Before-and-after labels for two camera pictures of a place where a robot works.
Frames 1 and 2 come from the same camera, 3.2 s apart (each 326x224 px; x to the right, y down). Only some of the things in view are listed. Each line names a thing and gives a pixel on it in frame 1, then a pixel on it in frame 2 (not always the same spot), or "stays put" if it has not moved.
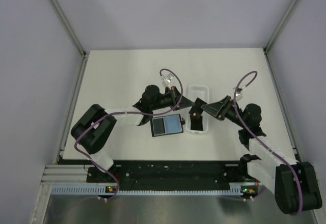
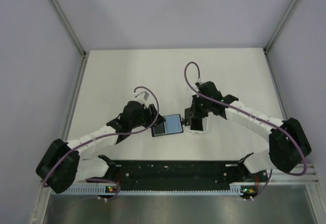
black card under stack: (196, 123) stays put
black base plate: (181, 173) stays put
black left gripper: (174, 94) → (151, 116)
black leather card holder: (167, 124) stays put
